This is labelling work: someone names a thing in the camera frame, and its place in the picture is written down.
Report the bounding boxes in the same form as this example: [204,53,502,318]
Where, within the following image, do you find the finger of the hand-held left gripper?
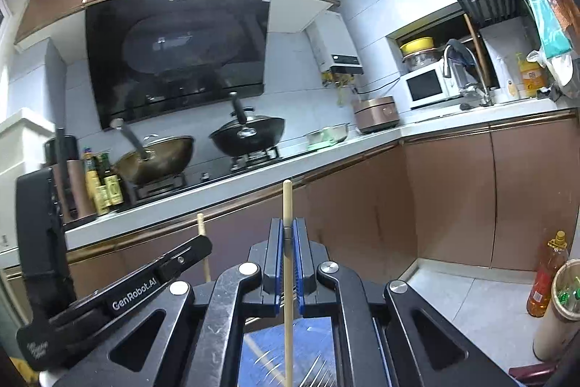
[156,235,214,279]

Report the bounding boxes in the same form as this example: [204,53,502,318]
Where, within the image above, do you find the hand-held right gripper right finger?
[293,217,520,387]

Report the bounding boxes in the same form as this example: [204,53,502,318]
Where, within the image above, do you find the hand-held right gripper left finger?
[54,217,288,387]

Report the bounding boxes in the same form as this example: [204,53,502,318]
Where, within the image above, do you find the wooden chopstick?
[196,213,212,284]
[282,179,295,387]

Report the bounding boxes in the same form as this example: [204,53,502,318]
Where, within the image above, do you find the brown knife block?
[42,126,99,225]

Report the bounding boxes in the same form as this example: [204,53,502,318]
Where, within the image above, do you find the yellow label sauce bottle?
[83,148,112,216]

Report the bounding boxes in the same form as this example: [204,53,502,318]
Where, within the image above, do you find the black gas stove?
[130,144,319,207]

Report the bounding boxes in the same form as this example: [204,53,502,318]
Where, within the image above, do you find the blue table mat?
[239,317,337,387]

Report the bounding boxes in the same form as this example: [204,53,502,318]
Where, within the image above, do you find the green glass sauce bottle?
[101,153,126,207]

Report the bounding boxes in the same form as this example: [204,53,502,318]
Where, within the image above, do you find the white side cabinet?
[0,108,58,254]

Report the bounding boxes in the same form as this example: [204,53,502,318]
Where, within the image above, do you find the bronze wok with lid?
[109,118,196,186]

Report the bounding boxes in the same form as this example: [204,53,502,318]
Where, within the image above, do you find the black wok with lid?
[208,92,287,157]

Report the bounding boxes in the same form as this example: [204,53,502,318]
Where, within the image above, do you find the steel bowl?
[305,122,351,145]

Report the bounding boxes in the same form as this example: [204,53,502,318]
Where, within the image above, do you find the brown base cabinets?
[0,117,580,324]

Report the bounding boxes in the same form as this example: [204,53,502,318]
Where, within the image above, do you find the black glass range hood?
[84,0,273,132]

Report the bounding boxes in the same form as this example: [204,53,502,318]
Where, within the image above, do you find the white microwave oven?
[403,62,463,111]

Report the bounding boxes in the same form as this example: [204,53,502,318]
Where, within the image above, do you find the white water heater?
[305,10,366,87]

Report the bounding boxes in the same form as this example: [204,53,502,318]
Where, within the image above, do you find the glass jar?
[402,51,438,73]

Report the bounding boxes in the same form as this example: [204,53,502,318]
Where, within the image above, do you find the orange cooking oil bottle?
[526,231,570,319]

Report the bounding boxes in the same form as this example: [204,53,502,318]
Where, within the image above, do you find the chrome faucet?
[442,40,493,107]

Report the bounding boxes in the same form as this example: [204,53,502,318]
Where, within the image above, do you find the dark red stool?
[507,362,559,387]

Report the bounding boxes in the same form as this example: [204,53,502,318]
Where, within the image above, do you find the beige trash can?
[532,259,580,363]

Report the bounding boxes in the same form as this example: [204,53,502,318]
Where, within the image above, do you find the wooden stick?
[464,15,489,89]

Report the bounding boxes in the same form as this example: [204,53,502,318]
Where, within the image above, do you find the yellow detergent bottle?
[516,53,545,98]

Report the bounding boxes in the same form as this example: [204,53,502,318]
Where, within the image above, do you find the white plastic bag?
[525,49,580,98]

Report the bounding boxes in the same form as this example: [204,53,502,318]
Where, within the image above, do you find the teal towel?
[521,0,572,57]

